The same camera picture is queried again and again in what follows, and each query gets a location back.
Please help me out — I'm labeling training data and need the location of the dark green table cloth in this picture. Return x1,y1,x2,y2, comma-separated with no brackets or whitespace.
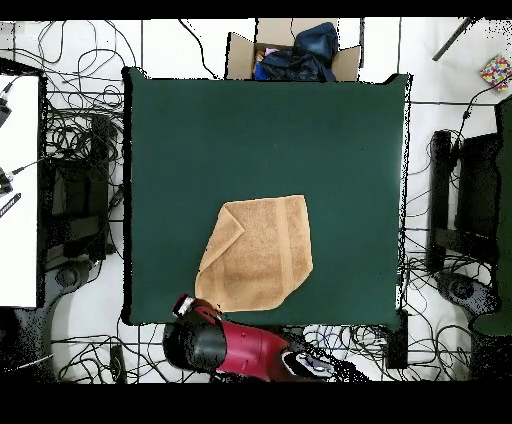
121,65,413,327

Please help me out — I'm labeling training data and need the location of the black cable tangle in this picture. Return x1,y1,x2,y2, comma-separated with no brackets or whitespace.
299,223,481,381
51,315,209,383
0,19,139,161

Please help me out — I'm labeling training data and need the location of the flat black strip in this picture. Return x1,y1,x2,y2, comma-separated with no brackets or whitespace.
0,192,22,219

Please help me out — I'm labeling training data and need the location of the multicoloured patterned box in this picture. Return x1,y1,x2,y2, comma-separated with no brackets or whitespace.
478,53,512,94

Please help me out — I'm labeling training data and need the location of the black power strip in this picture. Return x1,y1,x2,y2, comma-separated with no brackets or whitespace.
108,343,128,383
384,307,410,371

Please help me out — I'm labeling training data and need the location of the tan terry towel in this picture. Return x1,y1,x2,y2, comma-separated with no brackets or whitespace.
194,194,314,313

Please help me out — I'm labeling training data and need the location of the white side table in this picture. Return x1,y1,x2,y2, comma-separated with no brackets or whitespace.
0,73,41,309

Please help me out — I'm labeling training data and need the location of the brown cardboard box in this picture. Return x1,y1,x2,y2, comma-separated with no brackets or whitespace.
224,17,363,83

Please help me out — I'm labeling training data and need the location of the black cable with connector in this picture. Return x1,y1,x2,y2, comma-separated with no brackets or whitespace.
449,75,512,165

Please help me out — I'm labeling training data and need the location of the grey curved stand base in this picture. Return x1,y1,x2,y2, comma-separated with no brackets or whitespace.
11,257,95,383

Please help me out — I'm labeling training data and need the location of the single black cable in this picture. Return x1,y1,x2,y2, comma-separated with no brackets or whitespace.
177,17,219,80

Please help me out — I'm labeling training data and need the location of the black metal stand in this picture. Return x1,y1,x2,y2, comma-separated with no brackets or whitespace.
426,129,503,275
39,113,121,273

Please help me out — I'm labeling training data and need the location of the dark blue clothing pile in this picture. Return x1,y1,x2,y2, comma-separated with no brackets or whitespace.
252,21,340,83

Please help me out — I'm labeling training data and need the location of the black metal rod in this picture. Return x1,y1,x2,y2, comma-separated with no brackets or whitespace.
431,16,480,62

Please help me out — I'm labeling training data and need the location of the black round floor base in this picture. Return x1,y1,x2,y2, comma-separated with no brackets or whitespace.
434,270,501,319

